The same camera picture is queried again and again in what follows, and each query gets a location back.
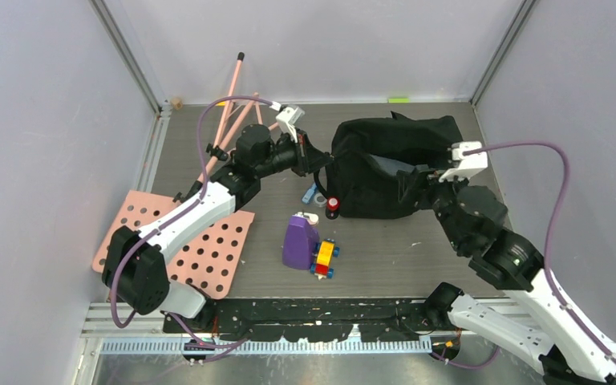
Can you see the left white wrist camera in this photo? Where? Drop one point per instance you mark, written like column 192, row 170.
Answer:
column 286, row 118

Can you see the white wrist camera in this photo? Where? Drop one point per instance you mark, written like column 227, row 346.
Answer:
column 468, row 159
column 286, row 118

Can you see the blue correction tape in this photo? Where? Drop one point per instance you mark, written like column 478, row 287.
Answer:
column 309, row 194

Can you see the black backpack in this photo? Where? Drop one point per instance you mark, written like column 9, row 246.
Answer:
column 370, row 153

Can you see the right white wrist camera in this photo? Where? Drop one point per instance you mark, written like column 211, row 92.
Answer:
column 468, row 159

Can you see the pink tripod stand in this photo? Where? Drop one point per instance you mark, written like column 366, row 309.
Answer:
column 233, row 113

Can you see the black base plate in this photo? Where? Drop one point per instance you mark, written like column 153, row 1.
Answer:
column 316, row 319

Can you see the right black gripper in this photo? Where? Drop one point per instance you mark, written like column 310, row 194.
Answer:
column 420, row 176

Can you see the purple stapler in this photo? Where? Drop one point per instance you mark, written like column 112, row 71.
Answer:
column 300, row 241

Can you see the red cap black bottle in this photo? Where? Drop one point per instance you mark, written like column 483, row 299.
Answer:
column 332, row 208

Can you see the colourful toy block car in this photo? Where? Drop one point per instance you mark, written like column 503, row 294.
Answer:
column 324, row 252

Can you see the clear tape roll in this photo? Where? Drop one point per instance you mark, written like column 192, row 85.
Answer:
column 320, row 200

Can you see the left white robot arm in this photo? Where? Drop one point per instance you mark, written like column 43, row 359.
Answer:
column 135, row 269

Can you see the aluminium frame rail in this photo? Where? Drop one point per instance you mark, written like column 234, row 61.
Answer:
column 144, row 354

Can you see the pink perforated stand board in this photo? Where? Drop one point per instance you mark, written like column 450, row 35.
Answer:
column 208, row 262

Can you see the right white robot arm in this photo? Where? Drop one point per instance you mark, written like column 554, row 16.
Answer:
column 556, row 348

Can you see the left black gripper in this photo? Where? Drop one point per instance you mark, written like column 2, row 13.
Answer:
column 307, row 159

